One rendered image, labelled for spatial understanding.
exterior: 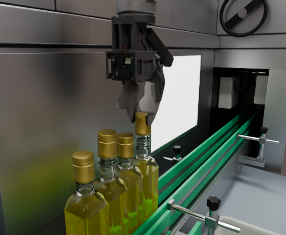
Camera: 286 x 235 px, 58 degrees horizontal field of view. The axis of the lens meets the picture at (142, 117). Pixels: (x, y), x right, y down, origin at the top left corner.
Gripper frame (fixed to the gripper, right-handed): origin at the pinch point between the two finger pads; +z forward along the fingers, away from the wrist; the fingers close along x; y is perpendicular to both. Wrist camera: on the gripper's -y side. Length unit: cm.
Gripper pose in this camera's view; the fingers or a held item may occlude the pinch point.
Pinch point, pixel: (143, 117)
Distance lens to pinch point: 54.8
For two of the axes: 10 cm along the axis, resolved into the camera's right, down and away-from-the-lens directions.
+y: -5.7, 2.1, -8.0
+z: 0.0, 9.7, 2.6
